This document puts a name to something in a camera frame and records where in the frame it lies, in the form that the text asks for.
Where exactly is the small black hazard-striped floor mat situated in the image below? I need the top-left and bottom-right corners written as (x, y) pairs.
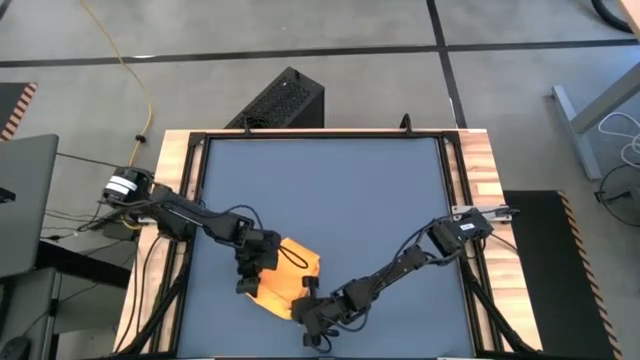
top-left (0, 82), bottom-right (39, 144)

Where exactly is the large black hazard-striped floor mat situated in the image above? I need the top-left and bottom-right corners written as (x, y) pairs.
top-left (502, 189), bottom-right (624, 360)

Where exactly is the grey metal desk leg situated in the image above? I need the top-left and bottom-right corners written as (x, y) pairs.
top-left (551, 62), bottom-right (640, 181)

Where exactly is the grey laptop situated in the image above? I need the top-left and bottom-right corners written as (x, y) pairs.
top-left (0, 133), bottom-right (60, 279)

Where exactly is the blue-grey table mat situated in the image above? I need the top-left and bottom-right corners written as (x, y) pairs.
top-left (177, 137), bottom-right (476, 359)

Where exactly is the long yellow cable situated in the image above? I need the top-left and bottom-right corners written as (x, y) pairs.
top-left (78, 0), bottom-right (154, 231)

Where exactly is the light wooden desk corner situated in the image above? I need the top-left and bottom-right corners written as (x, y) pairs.
top-left (617, 0), bottom-right (640, 36)

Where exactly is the thin black floor cable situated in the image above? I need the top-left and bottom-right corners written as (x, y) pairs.
top-left (55, 151), bottom-right (126, 169)

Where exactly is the grey power adapter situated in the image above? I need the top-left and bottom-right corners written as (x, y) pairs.
top-left (102, 222), bottom-right (137, 242)

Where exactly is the black looped floor cable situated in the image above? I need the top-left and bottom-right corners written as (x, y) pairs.
top-left (594, 164), bottom-right (640, 236)

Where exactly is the white cable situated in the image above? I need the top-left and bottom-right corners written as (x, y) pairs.
top-left (597, 110), bottom-right (640, 170)

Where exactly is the black computer mouse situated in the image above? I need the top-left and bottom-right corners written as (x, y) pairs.
top-left (0, 335), bottom-right (32, 360)

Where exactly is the yellow towel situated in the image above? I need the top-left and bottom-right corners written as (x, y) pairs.
top-left (245, 237), bottom-right (322, 321)

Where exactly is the thick black hose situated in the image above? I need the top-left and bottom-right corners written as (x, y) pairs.
top-left (589, 0), bottom-right (634, 35)

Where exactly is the grey side cart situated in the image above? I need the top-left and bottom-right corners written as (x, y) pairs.
top-left (0, 237), bottom-right (139, 360)

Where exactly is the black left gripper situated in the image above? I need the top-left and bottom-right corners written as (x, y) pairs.
top-left (234, 229), bottom-right (284, 296)

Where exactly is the black metal table frame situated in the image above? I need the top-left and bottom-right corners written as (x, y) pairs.
top-left (149, 128), bottom-right (539, 360)

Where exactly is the black perforated computer tower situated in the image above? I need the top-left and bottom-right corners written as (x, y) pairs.
top-left (224, 66), bottom-right (326, 130)

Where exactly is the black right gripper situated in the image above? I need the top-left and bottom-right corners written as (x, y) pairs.
top-left (293, 275), bottom-right (351, 350)

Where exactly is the black corrugated cable conduit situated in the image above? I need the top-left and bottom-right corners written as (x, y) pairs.
top-left (117, 239), bottom-right (194, 357)
top-left (457, 249), bottom-right (536, 355)

